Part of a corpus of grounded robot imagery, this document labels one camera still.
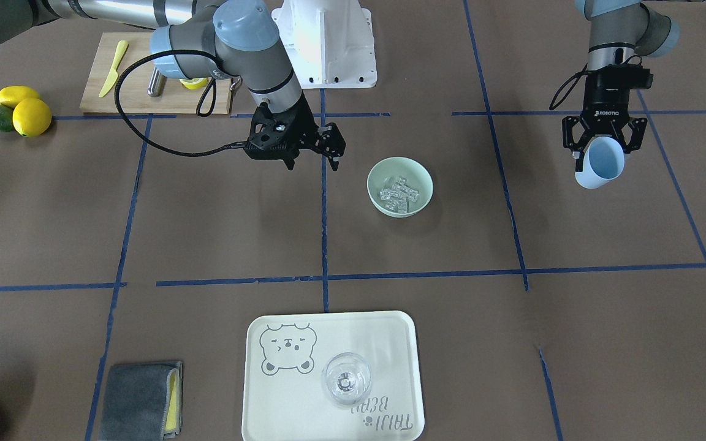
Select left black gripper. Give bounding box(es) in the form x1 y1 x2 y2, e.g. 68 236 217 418
561 66 655 161

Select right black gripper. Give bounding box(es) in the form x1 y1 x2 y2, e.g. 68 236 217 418
243 98 346 171

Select light blue plastic cup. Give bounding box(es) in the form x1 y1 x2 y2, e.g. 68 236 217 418
575 137 626 189

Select green bowl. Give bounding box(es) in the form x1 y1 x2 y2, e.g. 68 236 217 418
366 157 435 218

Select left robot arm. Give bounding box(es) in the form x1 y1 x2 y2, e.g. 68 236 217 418
550 1 680 172

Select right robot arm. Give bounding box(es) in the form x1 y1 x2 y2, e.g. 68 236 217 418
0 1 346 170

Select ice cubes in bowl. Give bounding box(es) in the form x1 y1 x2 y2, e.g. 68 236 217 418
378 176 421 213

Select lemon half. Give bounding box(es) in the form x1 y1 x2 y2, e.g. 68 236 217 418
179 77 208 90

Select wooden cutting board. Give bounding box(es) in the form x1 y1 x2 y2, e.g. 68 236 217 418
80 32 206 115

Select yellow plastic knife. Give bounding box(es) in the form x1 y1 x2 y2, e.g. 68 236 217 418
97 40 129 98

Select cream bear tray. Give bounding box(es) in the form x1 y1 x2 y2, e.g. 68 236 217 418
241 311 425 440

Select clear wine glass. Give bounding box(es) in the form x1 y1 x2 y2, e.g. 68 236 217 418
322 352 372 407

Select whole yellow lemon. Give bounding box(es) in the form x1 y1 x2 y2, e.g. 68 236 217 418
12 98 53 137

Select grey folded cloth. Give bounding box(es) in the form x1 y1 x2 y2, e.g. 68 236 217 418
98 360 184 440

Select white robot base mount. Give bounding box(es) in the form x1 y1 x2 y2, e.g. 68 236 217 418
271 1 378 89

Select metal handled knife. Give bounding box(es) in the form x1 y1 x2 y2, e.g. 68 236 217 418
146 67 167 98

